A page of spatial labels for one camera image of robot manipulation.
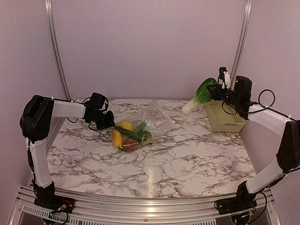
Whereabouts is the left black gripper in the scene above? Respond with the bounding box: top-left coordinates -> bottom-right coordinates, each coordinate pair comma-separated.
90,110 -> 114,130

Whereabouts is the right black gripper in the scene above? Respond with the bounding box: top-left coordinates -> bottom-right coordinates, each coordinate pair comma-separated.
207,83 -> 240,106

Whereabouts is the fake bok choy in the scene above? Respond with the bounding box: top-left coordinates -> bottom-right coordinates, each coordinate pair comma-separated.
181,78 -> 217,115

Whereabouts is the clear zip top bag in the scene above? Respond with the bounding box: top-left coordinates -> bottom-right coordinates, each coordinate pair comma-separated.
111,101 -> 175,152

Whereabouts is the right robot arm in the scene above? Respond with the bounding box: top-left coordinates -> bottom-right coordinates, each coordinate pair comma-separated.
207,76 -> 300,215

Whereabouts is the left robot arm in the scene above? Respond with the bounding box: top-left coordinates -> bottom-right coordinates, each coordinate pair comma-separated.
20,93 -> 115,214

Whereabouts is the fake yellow pepper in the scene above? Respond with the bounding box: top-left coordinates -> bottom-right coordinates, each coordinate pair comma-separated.
120,120 -> 134,131

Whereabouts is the fake green cucumber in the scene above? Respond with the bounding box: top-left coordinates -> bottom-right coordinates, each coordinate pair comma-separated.
114,122 -> 152,141

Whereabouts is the pale green plastic basket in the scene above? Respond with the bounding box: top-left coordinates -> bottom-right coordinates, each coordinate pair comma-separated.
203,100 -> 246,133

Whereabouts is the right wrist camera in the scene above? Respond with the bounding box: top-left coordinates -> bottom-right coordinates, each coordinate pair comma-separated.
219,67 -> 231,89

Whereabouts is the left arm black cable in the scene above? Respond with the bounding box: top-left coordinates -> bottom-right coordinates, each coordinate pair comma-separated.
67,97 -> 110,131

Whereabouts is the right aluminium frame post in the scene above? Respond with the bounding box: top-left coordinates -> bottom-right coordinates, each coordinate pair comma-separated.
231,0 -> 253,81

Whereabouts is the aluminium frame post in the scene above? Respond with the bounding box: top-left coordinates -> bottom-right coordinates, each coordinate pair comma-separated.
231,0 -> 253,81
45,0 -> 71,100

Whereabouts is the front aluminium rail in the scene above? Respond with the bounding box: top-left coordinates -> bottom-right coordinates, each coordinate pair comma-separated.
9,185 -> 282,225

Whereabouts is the left aluminium frame post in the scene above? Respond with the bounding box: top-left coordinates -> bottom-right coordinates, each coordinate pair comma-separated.
45,0 -> 71,100

